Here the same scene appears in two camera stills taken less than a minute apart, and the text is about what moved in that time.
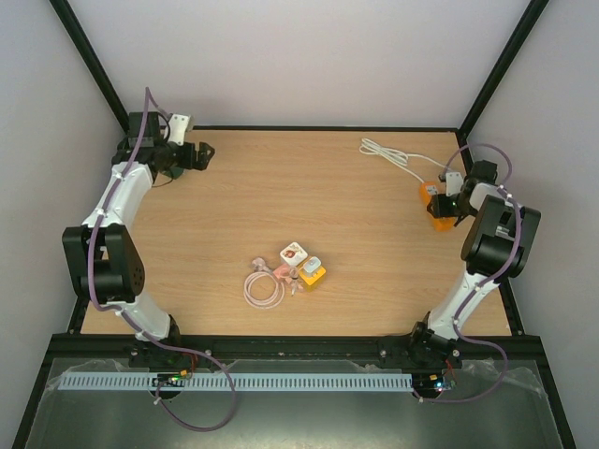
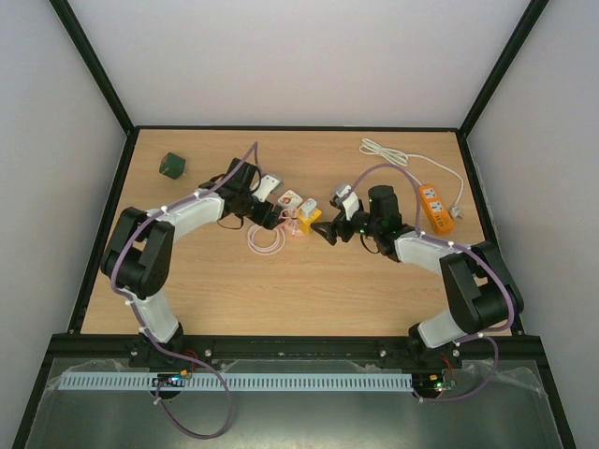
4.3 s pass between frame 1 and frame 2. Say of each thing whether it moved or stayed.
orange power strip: stayed
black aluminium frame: stayed
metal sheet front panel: stayed
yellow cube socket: moved
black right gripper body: moved
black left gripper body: moved
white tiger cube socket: moved
